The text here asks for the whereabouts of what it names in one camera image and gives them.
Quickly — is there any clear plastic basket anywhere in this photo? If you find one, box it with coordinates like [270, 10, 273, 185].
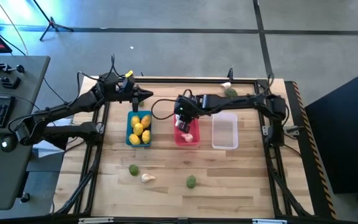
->
[211, 111, 239, 151]

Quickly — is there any black metal table frame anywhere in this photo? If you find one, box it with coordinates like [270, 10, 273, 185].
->
[53, 77, 315, 224]

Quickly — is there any black computer mouse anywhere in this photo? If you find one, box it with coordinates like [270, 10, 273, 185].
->
[0, 134, 19, 153]

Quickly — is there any grey desk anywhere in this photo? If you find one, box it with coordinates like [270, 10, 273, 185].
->
[0, 55, 52, 212]

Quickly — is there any blue plastic basket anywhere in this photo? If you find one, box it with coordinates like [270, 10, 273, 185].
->
[125, 110, 153, 147]

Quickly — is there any black desk clamp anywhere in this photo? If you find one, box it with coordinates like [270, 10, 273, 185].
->
[0, 73, 22, 90]
[0, 61, 25, 75]

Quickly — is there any silver metal bracket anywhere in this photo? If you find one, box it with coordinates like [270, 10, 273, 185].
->
[252, 218, 288, 224]
[78, 217, 115, 224]
[262, 124, 304, 138]

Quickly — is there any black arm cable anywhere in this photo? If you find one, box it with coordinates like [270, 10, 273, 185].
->
[75, 71, 101, 105]
[106, 54, 119, 78]
[150, 98, 180, 121]

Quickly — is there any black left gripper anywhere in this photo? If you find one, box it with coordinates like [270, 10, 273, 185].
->
[116, 74, 154, 113]

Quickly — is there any black tripod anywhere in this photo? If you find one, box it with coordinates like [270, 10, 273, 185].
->
[31, 0, 75, 42]

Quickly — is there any white paper sheet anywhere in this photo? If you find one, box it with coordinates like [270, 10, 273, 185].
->
[31, 114, 76, 158]

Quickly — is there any large black box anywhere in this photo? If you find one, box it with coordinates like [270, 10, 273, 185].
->
[304, 64, 358, 195]

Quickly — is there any black hazard-striped platform edge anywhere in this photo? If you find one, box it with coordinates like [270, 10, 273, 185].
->
[284, 80, 338, 220]

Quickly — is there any pink plastic basket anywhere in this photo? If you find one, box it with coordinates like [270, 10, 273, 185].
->
[173, 113, 201, 147]

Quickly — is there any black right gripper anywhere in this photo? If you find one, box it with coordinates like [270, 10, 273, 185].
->
[174, 95, 203, 133]

